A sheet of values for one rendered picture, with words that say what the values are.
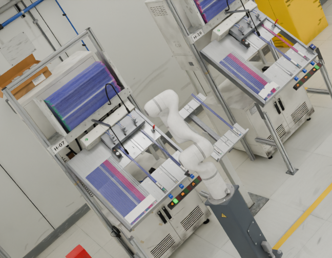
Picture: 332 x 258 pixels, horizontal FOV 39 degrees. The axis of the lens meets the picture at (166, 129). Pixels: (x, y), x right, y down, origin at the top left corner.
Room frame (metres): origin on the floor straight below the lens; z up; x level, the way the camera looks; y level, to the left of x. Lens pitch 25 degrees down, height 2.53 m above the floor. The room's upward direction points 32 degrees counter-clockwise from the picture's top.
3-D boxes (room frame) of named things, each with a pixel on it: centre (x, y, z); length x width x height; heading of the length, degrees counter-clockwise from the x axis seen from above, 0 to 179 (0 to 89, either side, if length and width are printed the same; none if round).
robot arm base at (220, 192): (2.58, -0.09, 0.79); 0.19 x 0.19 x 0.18
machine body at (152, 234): (3.49, 0.49, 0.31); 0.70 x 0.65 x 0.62; 111
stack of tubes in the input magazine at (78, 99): (3.39, 0.39, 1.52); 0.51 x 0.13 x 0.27; 111
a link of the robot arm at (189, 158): (2.58, -0.05, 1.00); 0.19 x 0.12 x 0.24; 97
